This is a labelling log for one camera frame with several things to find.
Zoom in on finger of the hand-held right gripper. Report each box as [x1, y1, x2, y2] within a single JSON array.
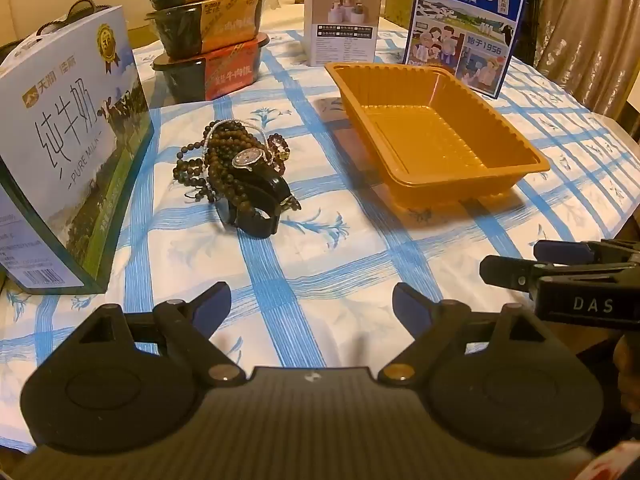
[[533, 239, 640, 267], [479, 254, 567, 294]]

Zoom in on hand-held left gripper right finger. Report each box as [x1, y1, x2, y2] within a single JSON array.
[[376, 282, 557, 384]]

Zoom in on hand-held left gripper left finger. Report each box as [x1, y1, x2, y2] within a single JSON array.
[[75, 281, 247, 389]]

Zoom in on black strap wristwatch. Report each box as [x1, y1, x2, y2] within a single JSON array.
[[217, 147, 293, 240]]

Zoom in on dark green bead bracelet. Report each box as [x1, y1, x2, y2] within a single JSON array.
[[172, 130, 236, 206]]

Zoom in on dark brown bead bracelet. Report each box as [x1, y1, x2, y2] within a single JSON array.
[[202, 120, 303, 213]]

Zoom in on orange plastic tray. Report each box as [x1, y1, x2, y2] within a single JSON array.
[[324, 61, 552, 211]]

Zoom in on amber bead bracelet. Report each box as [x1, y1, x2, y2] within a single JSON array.
[[267, 134, 292, 164]]

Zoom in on blue checked tablecloth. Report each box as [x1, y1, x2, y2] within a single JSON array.
[[0, 27, 640, 411]]

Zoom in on red white printed cloth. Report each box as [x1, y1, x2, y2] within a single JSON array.
[[582, 435, 640, 480]]

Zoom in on white green milk carton box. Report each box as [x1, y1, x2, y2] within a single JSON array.
[[0, 0, 155, 296]]

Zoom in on red label instant meal bowl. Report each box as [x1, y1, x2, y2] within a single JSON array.
[[152, 32, 271, 103]]

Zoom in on beige patterned curtain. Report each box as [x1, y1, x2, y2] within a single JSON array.
[[535, 0, 640, 116]]

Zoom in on blue illustrated milk box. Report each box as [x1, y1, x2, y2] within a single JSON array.
[[402, 0, 531, 101]]

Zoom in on small white product box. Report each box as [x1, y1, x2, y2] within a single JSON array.
[[304, 0, 383, 67]]

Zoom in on yellow label instant meal bowl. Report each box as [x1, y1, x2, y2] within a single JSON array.
[[145, 0, 271, 58]]

